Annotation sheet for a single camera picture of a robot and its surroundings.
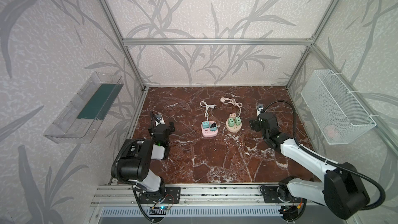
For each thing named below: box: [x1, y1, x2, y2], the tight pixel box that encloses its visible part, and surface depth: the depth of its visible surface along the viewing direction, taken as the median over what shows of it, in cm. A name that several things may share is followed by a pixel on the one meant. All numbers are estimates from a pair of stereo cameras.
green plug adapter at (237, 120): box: [234, 116, 242, 126], surface depth 96 cm
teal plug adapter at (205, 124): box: [202, 120, 210, 129], surface depth 93 cm
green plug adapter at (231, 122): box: [228, 117, 236, 128], surface depth 95 cm
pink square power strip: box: [201, 120, 218, 138], surface depth 95 cm
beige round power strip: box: [225, 118, 243, 133], surface depth 97 cm
